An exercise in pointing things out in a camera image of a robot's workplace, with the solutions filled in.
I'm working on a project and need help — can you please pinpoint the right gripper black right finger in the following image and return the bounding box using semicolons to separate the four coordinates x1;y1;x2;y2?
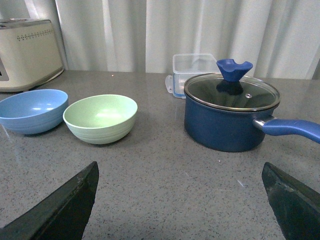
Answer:
261;162;320;240

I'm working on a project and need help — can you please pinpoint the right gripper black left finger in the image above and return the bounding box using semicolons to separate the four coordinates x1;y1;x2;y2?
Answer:
0;161;99;240

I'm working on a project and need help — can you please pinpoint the green plastic bowl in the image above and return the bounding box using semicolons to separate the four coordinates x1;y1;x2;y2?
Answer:
63;94;138;145

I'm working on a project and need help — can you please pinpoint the blue plastic bowl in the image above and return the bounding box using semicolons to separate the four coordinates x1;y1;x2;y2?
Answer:
0;89;69;135

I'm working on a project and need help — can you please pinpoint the dark blue saucepan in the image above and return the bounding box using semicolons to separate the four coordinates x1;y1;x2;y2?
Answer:
184;97;320;152

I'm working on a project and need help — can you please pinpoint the glass pot lid blue knob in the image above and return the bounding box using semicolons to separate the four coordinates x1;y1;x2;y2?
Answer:
184;59;280;112

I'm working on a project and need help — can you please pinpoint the cream two-slot toaster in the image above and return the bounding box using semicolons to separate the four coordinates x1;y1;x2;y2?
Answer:
0;18;64;93

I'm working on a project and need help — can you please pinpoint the clear container lid blue seal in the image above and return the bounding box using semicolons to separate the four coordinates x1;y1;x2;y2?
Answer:
164;73;187;99

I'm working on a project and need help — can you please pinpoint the white curtain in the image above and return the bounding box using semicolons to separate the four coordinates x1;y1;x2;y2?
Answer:
0;0;320;80

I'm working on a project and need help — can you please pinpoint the clear plastic food container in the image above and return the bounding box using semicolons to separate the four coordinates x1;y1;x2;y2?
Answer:
172;53;219;96

